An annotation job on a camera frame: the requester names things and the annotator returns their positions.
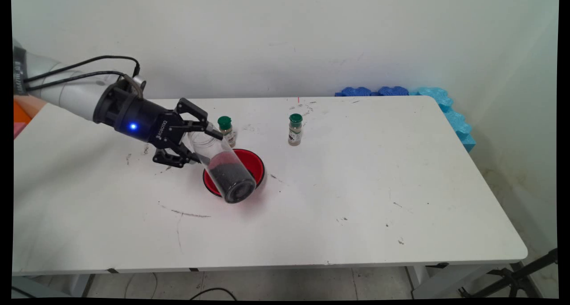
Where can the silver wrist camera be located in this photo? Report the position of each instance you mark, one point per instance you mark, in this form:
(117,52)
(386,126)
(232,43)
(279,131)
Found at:
(139,81)

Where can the light blue foam mat piece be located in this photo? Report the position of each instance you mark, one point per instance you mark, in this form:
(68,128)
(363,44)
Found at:
(454,118)

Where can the red bowl with black seeds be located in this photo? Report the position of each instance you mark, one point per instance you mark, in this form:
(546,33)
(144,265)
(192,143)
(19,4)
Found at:
(254,162)

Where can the clear jar with black seeds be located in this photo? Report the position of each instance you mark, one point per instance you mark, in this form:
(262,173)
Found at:
(231,180)

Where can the green-capped spice bottle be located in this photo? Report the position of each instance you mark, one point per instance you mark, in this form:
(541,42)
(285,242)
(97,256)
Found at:
(226,127)
(295,131)

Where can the black tripod stand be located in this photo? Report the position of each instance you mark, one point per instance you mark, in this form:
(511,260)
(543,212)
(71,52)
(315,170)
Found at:
(516,278)

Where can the white table leg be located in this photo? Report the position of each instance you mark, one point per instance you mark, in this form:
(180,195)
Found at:
(438,280)

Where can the pink block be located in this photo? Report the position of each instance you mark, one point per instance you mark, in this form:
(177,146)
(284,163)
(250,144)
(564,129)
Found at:
(18,129)

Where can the black wrist mount bracket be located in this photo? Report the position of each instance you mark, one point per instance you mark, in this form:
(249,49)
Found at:
(109,107)

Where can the dark blue foam mat piece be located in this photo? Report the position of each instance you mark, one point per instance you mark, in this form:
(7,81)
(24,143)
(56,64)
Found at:
(392,91)
(354,91)

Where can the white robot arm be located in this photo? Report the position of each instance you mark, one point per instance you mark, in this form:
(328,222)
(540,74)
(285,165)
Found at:
(67,93)

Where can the orange block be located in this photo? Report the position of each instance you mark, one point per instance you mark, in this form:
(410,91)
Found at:
(21,115)

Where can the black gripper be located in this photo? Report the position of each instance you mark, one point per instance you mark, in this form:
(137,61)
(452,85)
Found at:
(147,120)

